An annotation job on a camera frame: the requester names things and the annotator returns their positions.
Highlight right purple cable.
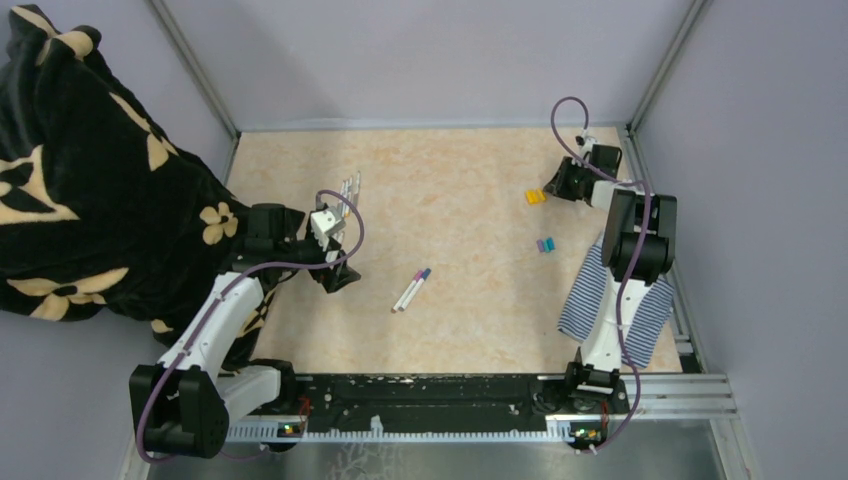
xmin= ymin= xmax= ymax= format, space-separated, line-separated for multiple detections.
xmin=551 ymin=96 xmax=654 ymax=458

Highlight blue striped cloth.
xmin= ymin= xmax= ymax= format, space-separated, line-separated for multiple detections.
xmin=557 ymin=237 xmax=675 ymax=369

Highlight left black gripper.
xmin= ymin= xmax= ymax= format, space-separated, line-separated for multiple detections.
xmin=274 ymin=227 xmax=360 ymax=292

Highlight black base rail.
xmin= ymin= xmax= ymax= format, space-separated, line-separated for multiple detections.
xmin=227 ymin=366 xmax=636 ymax=453

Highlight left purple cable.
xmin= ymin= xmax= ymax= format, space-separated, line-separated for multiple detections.
xmin=135 ymin=189 xmax=366 ymax=465

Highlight blue cap white marker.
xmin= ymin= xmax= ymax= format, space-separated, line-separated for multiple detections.
xmin=398 ymin=268 xmax=431 ymax=312

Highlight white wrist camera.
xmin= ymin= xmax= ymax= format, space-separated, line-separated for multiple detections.
xmin=575 ymin=133 xmax=598 ymax=161
xmin=309 ymin=207 xmax=346 ymax=252

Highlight purple cable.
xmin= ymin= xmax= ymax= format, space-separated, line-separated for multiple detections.
xmin=135 ymin=189 xmax=366 ymax=465
xmin=551 ymin=96 xmax=654 ymax=458

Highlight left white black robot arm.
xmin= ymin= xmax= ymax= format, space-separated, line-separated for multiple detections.
xmin=129 ymin=197 xmax=363 ymax=464

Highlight black floral blanket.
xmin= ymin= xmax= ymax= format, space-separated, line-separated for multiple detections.
xmin=1 ymin=5 xmax=251 ymax=346

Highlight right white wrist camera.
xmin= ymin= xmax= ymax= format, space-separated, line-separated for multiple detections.
xmin=575 ymin=133 xmax=598 ymax=161

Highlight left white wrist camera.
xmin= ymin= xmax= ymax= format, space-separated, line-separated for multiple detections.
xmin=309 ymin=207 xmax=346 ymax=252

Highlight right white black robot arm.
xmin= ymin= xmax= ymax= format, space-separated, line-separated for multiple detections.
xmin=544 ymin=144 xmax=678 ymax=413

